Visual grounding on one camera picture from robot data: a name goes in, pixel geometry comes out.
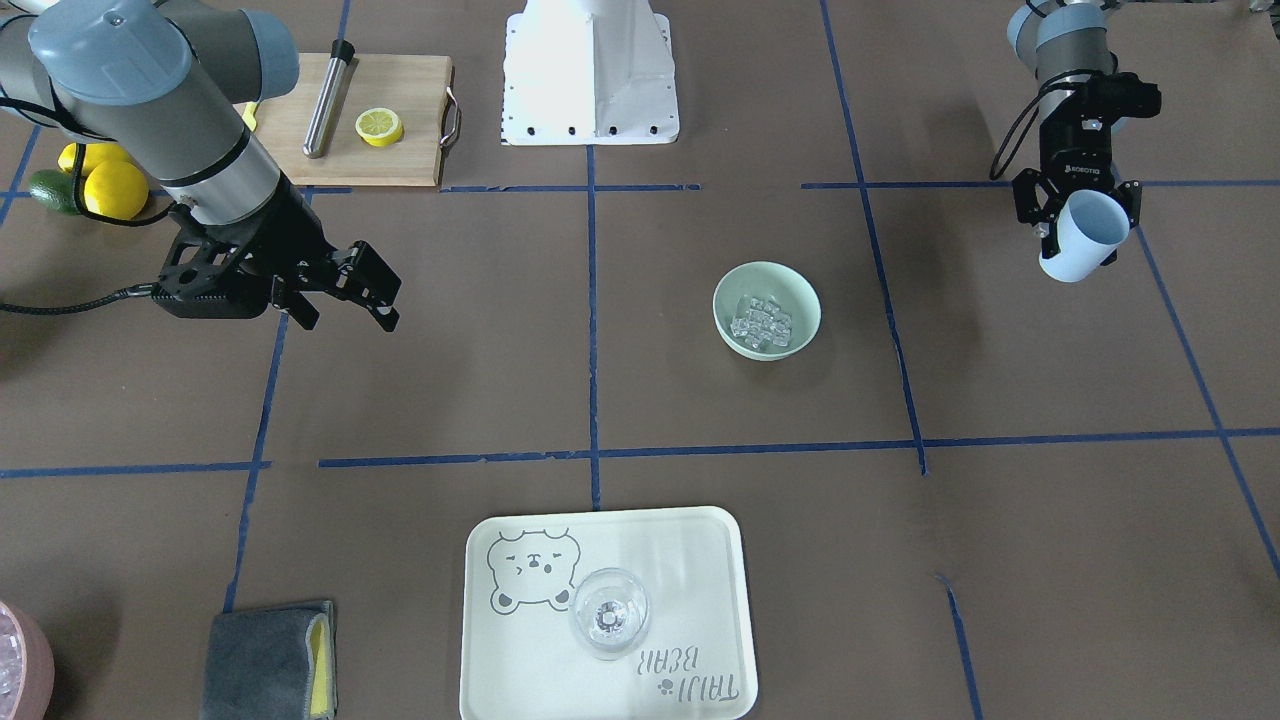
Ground cream bear tray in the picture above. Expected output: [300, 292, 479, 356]
[460, 506, 760, 719]

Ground clear wine glass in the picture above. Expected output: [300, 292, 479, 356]
[570, 568, 652, 661]

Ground green lime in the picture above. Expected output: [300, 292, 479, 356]
[28, 169, 88, 217]

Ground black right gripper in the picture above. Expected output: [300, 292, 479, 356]
[150, 184, 403, 333]

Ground lemon half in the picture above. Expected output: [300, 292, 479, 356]
[355, 108, 404, 149]

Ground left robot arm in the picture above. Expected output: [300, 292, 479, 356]
[1006, 1, 1162, 283]

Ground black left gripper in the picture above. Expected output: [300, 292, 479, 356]
[1012, 72, 1164, 263]

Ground wooden cutting board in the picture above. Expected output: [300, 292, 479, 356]
[241, 53, 460, 187]

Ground pink bowl of ice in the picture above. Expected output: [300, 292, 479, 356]
[1, 601, 55, 719]

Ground green bowl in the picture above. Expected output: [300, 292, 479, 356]
[712, 261, 823, 363]

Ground grey cloth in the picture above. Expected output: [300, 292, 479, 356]
[198, 600, 338, 719]

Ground ice cubes in green bowl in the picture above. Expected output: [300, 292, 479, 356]
[730, 295, 794, 352]

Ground yellow lemon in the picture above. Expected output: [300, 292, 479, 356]
[58, 143, 133, 176]
[82, 160, 150, 222]

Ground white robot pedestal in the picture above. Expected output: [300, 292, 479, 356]
[500, 1, 681, 147]

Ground light blue plastic cup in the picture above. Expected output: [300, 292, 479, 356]
[1039, 190, 1132, 283]

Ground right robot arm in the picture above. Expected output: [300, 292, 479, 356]
[3, 1, 401, 332]

